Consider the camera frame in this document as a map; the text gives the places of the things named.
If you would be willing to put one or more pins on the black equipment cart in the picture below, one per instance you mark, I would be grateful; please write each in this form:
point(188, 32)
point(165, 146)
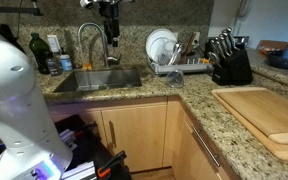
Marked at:
point(90, 146)

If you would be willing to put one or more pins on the steel gooseneck tap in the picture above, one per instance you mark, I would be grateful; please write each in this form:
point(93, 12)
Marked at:
point(103, 43)

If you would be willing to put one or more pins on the orange and black clamp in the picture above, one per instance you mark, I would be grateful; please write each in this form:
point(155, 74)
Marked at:
point(109, 166)

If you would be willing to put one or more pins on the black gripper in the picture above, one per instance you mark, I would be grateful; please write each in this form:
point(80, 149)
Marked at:
point(109, 10)

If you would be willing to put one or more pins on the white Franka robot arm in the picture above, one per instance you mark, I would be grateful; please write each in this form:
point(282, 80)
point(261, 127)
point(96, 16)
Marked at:
point(14, 100)

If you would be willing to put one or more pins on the black knife block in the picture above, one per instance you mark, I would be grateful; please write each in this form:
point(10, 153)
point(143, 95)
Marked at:
point(234, 68)

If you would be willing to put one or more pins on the small white plate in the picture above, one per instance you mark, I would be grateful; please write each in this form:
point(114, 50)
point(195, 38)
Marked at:
point(160, 50)

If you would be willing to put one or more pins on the white jar with blue label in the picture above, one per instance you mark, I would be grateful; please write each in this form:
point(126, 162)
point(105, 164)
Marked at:
point(66, 63)

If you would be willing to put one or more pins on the small dark soap bottle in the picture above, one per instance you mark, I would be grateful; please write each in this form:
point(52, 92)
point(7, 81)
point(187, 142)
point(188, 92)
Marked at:
point(53, 65)

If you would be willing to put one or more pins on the grey dish rack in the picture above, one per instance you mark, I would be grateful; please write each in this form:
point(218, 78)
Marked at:
point(180, 69)

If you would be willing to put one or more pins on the clear drinking glass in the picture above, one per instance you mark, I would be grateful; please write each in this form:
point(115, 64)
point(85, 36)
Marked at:
point(174, 79)

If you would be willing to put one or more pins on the brown cardboard box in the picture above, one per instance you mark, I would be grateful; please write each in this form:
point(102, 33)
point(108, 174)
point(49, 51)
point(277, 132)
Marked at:
point(267, 44)

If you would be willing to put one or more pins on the wooden cabinet door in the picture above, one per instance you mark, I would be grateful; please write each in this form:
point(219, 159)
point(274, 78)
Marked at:
point(137, 136)

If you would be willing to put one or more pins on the stainless steel sink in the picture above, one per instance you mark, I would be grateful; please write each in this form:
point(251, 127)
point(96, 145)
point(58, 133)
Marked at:
point(97, 80)

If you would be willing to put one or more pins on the dark green glass bottle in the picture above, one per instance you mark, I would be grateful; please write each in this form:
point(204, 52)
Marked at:
point(39, 50)

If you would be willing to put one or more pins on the thin wooden cutting board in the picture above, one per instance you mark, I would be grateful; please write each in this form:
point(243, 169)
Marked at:
point(264, 110)

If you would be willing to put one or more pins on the aluminium frame bar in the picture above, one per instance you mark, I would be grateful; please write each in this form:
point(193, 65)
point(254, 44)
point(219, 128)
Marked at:
point(80, 171)

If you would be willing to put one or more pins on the wooden utensil in rack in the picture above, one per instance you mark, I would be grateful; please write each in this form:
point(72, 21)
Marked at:
point(188, 46)

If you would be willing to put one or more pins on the black overhead beam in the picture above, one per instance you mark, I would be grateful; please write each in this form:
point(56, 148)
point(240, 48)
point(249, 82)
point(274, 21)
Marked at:
point(14, 10)

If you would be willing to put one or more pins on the large wooden cutting board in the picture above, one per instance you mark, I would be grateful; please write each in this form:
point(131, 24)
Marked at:
point(250, 133)

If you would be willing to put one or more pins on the steel spoon in rack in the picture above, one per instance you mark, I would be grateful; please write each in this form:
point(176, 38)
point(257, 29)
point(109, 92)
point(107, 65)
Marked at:
point(176, 50)

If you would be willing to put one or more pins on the orange sponge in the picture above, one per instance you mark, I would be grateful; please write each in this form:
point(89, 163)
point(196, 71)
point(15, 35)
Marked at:
point(87, 66)

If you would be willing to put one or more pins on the white tube with label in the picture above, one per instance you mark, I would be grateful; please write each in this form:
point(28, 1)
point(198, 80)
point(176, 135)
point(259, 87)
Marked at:
point(53, 43)

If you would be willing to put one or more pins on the large white plate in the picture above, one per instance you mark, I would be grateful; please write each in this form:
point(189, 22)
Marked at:
point(154, 35)

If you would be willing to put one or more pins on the white wall outlet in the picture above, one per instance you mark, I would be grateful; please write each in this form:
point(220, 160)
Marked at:
point(196, 37)

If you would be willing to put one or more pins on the wooden drawer cabinet front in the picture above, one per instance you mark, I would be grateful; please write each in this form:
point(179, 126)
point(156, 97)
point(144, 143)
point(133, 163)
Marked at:
point(190, 156)

